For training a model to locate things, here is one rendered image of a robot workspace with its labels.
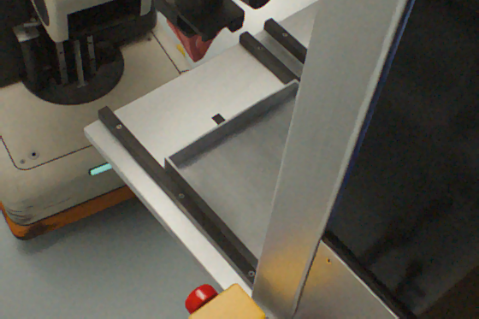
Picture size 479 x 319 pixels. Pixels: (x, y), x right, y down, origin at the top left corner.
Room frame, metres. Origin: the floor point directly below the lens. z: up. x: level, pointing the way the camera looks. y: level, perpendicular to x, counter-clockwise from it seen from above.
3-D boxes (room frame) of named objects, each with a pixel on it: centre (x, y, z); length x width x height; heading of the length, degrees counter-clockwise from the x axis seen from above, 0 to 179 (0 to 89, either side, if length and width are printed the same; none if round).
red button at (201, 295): (0.35, 0.01, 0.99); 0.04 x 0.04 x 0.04; 46
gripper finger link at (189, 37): (0.66, 0.08, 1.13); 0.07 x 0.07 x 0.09; 46
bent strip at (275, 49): (0.86, -0.07, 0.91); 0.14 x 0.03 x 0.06; 46
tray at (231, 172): (0.59, -0.11, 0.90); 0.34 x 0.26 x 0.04; 46
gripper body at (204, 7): (0.66, 0.07, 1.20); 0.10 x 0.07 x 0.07; 46
